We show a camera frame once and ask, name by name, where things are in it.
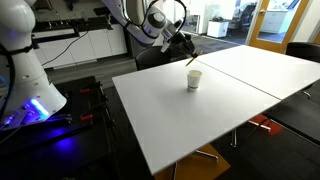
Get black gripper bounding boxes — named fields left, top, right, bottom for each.
left=169, top=29, right=200, bottom=59

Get yellow pen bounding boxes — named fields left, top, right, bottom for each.
left=185, top=50, right=204, bottom=67

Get white paper cup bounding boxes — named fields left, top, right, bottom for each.
left=186, top=69, right=203, bottom=91

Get white low cabinet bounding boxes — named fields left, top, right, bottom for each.
left=206, top=17, right=230, bottom=39

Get blue office chair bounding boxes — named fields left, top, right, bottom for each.
left=238, top=3, right=257, bottom=33

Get white drawer unit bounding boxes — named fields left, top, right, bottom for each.
left=259, top=9, right=288, bottom=35

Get red floor mat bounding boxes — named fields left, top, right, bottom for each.
left=248, top=113, right=284, bottom=136

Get orange wooden glass door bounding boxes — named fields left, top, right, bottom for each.
left=245, top=0, right=312, bottom=55

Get chrome table leg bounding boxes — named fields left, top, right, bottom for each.
left=171, top=162, right=178, bottom=180
left=193, top=149, right=220, bottom=163
left=230, top=128, right=238, bottom=148

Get white kitchen cabinets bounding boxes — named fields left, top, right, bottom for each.
left=15, top=23, right=128, bottom=70

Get orange floor board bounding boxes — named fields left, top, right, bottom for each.
left=153, top=143, right=232, bottom=180

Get black mounting bar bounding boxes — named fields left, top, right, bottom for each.
left=24, top=26, right=81, bottom=50

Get black robot stand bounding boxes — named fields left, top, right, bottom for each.
left=0, top=75, right=116, bottom=180

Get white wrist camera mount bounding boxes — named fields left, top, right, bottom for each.
left=160, top=31, right=172, bottom=54

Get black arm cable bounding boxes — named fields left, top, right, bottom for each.
left=140, top=0, right=188, bottom=38

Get black camera stand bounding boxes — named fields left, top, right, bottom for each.
left=93, top=4, right=116, bottom=31

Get orange handled black clamp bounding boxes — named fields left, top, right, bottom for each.
left=79, top=101, right=111, bottom=124
left=78, top=82, right=103, bottom=96

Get black hanging power cable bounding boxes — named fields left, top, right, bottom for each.
left=41, top=30, right=90, bottom=67

